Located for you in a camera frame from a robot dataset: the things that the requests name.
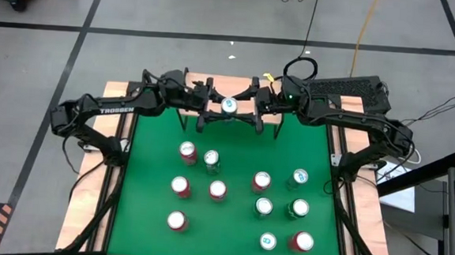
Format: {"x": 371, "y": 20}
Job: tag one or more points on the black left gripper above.
{"x": 199, "y": 96}

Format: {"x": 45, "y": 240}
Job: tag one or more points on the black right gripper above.
{"x": 268, "y": 100}

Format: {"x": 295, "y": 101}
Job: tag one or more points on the silver blue energy drink can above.
{"x": 268, "y": 241}
{"x": 300, "y": 176}
{"x": 229, "y": 106}

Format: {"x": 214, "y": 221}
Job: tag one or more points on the red Fanta soda can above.
{"x": 176, "y": 220}
{"x": 262, "y": 180}
{"x": 179, "y": 184}
{"x": 304, "y": 241}
{"x": 187, "y": 149}
{"x": 217, "y": 189}

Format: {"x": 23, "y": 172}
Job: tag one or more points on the green Sprite soda can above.
{"x": 264, "y": 205}
{"x": 300, "y": 207}
{"x": 211, "y": 157}

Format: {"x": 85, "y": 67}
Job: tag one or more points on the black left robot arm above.
{"x": 114, "y": 110}

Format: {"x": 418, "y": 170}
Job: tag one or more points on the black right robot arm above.
{"x": 350, "y": 121}

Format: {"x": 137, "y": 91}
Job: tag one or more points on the green table mat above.
{"x": 224, "y": 242}

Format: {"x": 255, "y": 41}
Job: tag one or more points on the white printed paper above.
{"x": 401, "y": 199}

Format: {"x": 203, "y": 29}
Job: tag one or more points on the black metal beam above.
{"x": 445, "y": 163}

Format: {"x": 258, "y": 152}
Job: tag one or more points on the wooden shelf with black frame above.
{"x": 232, "y": 86}

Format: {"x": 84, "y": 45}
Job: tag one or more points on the grey metal base plate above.
{"x": 335, "y": 159}

